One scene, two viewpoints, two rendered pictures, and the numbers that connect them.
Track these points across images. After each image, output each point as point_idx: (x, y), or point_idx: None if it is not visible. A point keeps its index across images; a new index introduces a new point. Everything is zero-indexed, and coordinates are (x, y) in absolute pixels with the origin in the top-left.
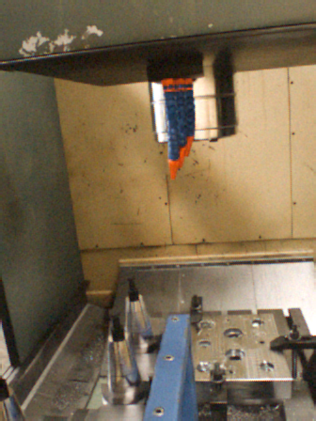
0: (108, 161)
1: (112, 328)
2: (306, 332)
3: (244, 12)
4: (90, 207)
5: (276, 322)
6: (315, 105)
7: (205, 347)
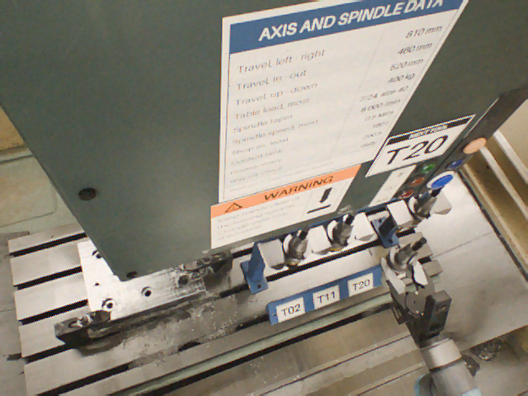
0: None
1: (353, 219)
2: (63, 229)
3: None
4: None
5: (46, 259)
6: None
7: (153, 289)
